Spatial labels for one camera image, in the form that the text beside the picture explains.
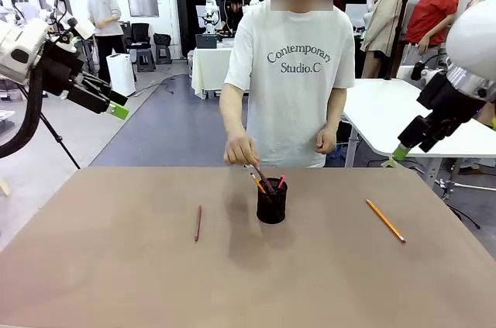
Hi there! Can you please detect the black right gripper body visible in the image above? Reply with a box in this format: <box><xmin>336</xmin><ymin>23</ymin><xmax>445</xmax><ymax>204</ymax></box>
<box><xmin>416</xmin><ymin>71</ymin><xmax>487</xmax><ymax>127</ymax></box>

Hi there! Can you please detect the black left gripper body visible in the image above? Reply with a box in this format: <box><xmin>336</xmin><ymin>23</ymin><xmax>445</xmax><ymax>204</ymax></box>
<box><xmin>37</xmin><ymin>39</ymin><xmax>88</xmax><ymax>96</ymax></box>

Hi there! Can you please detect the person's right forearm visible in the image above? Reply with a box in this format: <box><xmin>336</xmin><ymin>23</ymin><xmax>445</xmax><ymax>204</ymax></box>
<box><xmin>219</xmin><ymin>85</ymin><xmax>249</xmax><ymax>140</ymax></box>

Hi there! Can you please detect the black mesh pen holder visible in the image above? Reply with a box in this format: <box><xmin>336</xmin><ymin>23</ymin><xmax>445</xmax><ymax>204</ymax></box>
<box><xmin>256</xmin><ymin>177</ymin><xmax>288</xmax><ymax>224</ymax></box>

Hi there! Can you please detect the person's left hand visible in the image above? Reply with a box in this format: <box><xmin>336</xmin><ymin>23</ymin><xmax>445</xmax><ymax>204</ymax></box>
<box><xmin>315</xmin><ymin>126</ymin><xmax>337</xmax><ymax>156</ymax></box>

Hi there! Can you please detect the person's right hand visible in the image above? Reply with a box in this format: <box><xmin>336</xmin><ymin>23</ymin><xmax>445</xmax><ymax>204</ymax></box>
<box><xmin>223</xmin><ymin>134</ymin><xmax>261</xmax><ymax>167</ymax></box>

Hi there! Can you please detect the white air purifier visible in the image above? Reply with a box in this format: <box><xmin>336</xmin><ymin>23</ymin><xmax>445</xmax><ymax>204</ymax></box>
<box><xmin>106</xmin><ymin>54</ymin><xmax>136</xmax><ymax>97</ymax></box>

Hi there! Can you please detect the white side table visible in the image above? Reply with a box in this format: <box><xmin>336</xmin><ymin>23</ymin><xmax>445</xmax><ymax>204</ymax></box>
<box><xmin>343</xmin><ymin>78</ymin><xmax>496</xmax><ymax>193</ymax></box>

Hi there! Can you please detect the grey plastic stool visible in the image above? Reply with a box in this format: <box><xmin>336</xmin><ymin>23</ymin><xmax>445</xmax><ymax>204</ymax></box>
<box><xmin>135</xmin><ymin>48</ymin><xmax>157</xmax><ymax>73</ymax></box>

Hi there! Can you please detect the silver stand base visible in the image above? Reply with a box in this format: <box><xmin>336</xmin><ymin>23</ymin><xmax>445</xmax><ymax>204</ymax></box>
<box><xmin>436</xmin><ymin>178</ymin><xmax>496</xmax><ymax>201</ymax></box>

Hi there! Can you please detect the black office chair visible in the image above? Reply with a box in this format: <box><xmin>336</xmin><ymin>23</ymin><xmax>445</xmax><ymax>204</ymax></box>
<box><xmin>124</xmin><ymin>22</ymin><xmax>152</xmax><ymax>50</ymax></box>

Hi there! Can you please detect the standing man in grey top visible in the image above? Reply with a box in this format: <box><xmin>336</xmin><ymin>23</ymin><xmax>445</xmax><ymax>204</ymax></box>
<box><xmin>80</xmin><ymin>0</ymin><xmax>126</xmax><ymax>85</ymax></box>

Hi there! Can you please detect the black bag on stool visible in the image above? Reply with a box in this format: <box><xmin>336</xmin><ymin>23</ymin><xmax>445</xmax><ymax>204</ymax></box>
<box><xmin>153</xmin><ymin>32</ymin><xmax>173</xmax><ymax>64</ymax></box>

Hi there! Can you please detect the person in red shirt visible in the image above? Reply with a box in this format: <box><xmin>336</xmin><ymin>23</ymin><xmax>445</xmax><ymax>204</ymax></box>
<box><xmin>405</xmin><ymin>0</ymin><xmax>461</xmax><ymax>61</ymax></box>

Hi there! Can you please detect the mannequin in beige jacket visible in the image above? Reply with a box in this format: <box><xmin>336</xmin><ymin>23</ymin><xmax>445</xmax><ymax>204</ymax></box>
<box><xmin>360</xmin><ymin>0</ymin><xmax>412</xmax><ymax>79</ymax></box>

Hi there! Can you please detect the table with white cloth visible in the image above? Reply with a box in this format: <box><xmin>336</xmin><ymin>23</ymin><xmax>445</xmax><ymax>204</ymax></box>
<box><xmin>191</xmin><ymin>47</ymin><xmax>234</xmax><ymax>100</ymax></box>

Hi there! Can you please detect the black box on clothed table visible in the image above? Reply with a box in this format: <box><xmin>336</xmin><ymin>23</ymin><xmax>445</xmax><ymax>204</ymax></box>
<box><xmin>195</xmin><ymin>33</ymin><xmax>218</xmax><ymax>49</ymax></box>

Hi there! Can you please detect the person in white t-shirt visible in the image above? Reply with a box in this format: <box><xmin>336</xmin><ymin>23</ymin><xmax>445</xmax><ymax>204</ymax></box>
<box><xmin>219</xmin><ymin>0</ymin><xmax>356</xmax><ymax>169</ymax></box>

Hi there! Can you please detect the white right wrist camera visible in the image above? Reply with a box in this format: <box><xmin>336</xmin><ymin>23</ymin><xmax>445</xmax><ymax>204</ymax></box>
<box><xmin>410</xmin><ymin>60</ymin><xmax>447</xmax><ymax>83</ymax></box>

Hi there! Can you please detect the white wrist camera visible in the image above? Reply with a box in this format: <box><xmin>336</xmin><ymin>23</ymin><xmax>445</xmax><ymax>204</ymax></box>
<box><xmin>57</xmin><ymin>17</ymin><xmax>96</xmax><ymax>54</ymax></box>
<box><xmin>410</xmin><ymin>60</ymin><xmax>447</xmax><ymax>83</ymax></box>

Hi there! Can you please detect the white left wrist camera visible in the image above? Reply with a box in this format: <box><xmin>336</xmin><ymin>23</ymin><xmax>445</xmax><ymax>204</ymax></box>
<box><xmin>57</xmin><ymin>17</ymin><xmax>96</xmax><ymax>54</ymax></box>

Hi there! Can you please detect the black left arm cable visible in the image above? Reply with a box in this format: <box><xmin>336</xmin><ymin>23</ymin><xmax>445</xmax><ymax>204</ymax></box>
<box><xmin>0</xmin><ymin>66</ymin><xmax>43</xmax><ymax>159</ymax></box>

